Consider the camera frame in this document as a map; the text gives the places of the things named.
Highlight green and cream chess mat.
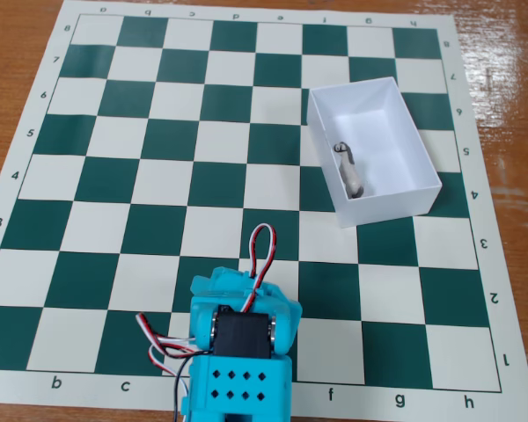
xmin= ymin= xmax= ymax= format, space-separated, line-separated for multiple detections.
xmin=0 ymin=0 xmax=528 ymax=422

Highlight red white black servo cable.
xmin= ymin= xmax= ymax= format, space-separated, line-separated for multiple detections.
xmin=135 ymin=312 xmax=213 ymax=355
xmin=146 ymin=344 xmax=204 ymax=422

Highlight red white black looped cable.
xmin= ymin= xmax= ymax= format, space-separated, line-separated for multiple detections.
xmin=242 ymin=223 xmax=277 ymax=314

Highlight white rectangular open box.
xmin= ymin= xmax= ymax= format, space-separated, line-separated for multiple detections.
xmin=306 ymin=76 xmax=444 ymax=229

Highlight cyan gripper body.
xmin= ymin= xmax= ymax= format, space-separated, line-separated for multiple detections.
xmin=189 ymin=266 xmax=292 ymax=311

